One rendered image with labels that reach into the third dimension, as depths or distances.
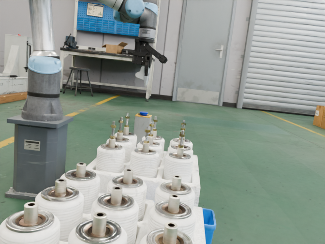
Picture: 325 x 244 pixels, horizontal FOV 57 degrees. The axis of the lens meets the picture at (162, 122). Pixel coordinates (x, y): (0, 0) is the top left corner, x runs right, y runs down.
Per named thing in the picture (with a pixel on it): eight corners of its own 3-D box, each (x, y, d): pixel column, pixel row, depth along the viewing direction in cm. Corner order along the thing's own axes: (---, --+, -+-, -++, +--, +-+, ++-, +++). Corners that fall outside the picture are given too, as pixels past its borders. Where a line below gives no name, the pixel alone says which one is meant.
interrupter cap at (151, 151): (160, 155, 101) (160, 153, 101) (139, 156, 97) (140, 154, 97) (150, 149, 107) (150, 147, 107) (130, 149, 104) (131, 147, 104)
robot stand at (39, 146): (4, 197, 112) (6, 118, 107) (27, 179, 130) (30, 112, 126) (53, 203, 112) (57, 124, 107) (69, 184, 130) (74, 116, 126)
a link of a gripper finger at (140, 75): (135, 85, 140) (137, 65, 139) (147, 86, 140) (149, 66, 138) (133, 85, 137) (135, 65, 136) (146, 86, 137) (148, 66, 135)
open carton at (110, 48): (108, 54, 574) (108, 42, 570) (127, 55, 564) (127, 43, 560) (101, 52, 545) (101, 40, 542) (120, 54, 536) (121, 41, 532)
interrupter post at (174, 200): (166, 213, 59) (168, 197, 59) (167, 207, 62) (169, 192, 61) (178, 215, 59) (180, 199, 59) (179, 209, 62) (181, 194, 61)
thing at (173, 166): (183, 215, 98) (189, 162, 95) (155, 207, 101) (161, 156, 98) (190, 204, 107) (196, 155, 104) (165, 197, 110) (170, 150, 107)
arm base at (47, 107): (13, 118, 109) (14, 91, 107) (32, 113, 124) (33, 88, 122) (54, 122, 109) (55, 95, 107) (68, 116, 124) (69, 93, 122)
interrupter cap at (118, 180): (108, 186, 70) (108, 183, 69) (116, 175, 77) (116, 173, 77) (140, 190, 69) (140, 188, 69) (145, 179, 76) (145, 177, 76)
